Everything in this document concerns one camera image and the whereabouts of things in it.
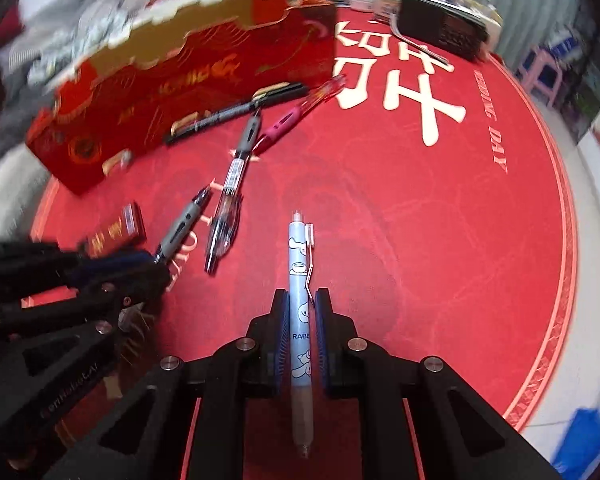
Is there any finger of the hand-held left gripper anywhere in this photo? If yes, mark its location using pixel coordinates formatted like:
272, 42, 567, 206
0, 259, 170, 348
0, 240, 153, 307

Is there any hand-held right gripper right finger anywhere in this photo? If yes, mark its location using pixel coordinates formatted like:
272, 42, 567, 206
313, 287, 563, 480

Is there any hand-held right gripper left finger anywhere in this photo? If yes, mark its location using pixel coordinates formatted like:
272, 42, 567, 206
44, 288, 294, 480

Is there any light blue rabbit print pen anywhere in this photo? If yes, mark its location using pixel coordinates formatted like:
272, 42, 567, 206
287, 211, 317, 461

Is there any grey grip clear gel pen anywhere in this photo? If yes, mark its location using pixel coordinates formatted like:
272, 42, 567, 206
152, 185, 212, 266
203, 109, 264, 277

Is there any red cardboard box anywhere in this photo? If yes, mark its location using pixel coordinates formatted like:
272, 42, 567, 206
25, 0, 339, 197

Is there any small red patterned box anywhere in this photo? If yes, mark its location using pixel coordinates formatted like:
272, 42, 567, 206
81, 201, 147, 257

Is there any red round table mat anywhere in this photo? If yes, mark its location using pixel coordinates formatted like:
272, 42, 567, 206
20, 0, 581, 480

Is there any dark grey cloth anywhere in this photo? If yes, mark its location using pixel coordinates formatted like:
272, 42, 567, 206
0, 67, 56, 183

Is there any long black marker pen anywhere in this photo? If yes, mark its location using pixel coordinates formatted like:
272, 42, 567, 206
163, 82, 311, 147

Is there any pink grip red gel pen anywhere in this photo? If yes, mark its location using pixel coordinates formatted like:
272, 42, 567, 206
251, 74, 347, 155

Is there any light floral cloth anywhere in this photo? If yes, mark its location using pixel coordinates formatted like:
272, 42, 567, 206
26, 9, 137, 87

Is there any blue plastic stool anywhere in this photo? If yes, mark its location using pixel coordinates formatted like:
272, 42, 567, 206
551, 406, 600, 480

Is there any silver metal rod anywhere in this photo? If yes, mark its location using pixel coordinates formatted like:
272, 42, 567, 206
386, 14, 454, 74

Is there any black portable radio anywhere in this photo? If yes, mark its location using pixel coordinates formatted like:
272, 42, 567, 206
396, 0, 489, 62

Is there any pink plastic stool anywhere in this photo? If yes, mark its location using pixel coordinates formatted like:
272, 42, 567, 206
514, 41, 567, 107

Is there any dark glass cabinet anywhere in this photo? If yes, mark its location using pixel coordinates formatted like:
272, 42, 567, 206
564, 10, 600, 142

